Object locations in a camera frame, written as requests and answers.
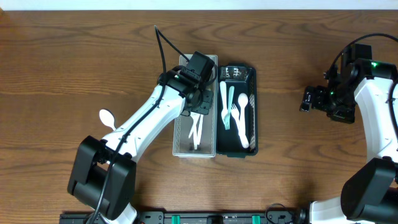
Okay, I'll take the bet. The white plastic spoon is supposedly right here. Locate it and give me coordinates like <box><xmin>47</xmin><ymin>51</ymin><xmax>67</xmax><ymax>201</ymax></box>
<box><xmin>192</xmin><ymin>113</ymin><xmax>200</xmax><ymax>150</ymax></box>
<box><xmin>188</xmin><ymin>112</ymin><xmax>200</xmax><ymax>140</ymax></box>
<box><xmin>197</xmin><ymin>114</ymin><xmax>203</xmax><ymax>146</ymax></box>
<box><xmin>99</xmin><ymin>109</ymin><xmax>116</xmax><ymax>131</ymax></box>

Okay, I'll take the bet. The mint green plastic fork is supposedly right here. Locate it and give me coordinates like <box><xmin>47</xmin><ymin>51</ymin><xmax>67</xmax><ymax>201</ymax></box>
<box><xmin>224</xmin><ymin>86</ymin><xmax>234</xmax><ymax>130</ymax></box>

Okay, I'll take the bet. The white plastic fork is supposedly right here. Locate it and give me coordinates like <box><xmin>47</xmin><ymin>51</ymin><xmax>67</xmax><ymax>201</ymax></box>
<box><xmin>231</xmin><ymin>104</ymin><xmax>249</xmax><ymax>149</ymax></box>

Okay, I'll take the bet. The pink plastic spoon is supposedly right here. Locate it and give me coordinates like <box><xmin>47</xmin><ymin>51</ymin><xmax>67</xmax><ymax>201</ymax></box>
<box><xmin>238</xmin><ymin>93</ymin><xmax>248</xmax><ymax>135</ymax></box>

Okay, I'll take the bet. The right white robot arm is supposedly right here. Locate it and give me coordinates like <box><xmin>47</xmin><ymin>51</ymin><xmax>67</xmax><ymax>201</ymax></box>
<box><xmin>300</xmin><ymin>58</ymin><xmax>397</xmax><ymax>223</ymax></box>

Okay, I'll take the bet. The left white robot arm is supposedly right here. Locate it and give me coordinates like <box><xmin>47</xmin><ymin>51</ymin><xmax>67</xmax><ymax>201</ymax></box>
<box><xmin>67</xmin><ymin>65</ymin><xmax>217</xmax><ymax>223</ymax></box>

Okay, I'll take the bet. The clear plastic mesh basket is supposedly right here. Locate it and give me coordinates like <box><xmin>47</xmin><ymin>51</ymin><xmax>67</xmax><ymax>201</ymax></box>
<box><xmin>172</xmin><ymin>54</ymin><xmax>218</xmax><ymax>159</ymax></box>

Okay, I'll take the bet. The dark green mesh basket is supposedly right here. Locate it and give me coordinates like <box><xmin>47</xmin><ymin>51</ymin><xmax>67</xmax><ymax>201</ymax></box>
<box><xmin>216</xmin><ymin>63</ymin><xmax>258</xmax><ymax>158</ymax></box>

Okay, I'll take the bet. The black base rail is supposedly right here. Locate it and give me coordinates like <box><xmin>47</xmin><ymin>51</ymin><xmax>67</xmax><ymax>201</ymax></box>
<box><xmin>59</xmin><ymin>207</ymin><xmax>310</xmax><ymax>224</ymax></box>

